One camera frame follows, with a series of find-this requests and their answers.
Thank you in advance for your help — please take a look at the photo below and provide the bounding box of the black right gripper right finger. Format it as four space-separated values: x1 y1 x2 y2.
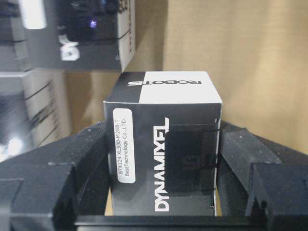
217 122 308 231

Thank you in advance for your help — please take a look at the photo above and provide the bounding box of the brown cardboard box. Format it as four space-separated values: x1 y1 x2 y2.
62 0 308 217

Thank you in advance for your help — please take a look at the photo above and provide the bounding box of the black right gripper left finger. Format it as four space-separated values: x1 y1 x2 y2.
0 122 110 231

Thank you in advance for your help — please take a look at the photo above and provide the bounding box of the black Dynamixel box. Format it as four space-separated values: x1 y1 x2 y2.
0 69 72 161
103 71 223 216
0 0 137 72

